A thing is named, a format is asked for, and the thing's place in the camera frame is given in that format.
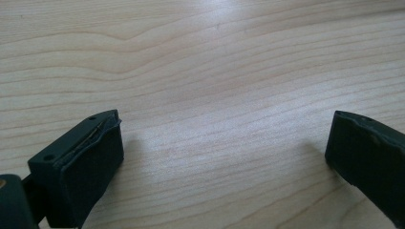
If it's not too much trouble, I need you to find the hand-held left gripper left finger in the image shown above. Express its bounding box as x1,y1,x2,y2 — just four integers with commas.
27,109,125,229

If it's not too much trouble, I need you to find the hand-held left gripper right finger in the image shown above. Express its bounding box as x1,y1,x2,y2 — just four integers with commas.
324,110,405,229

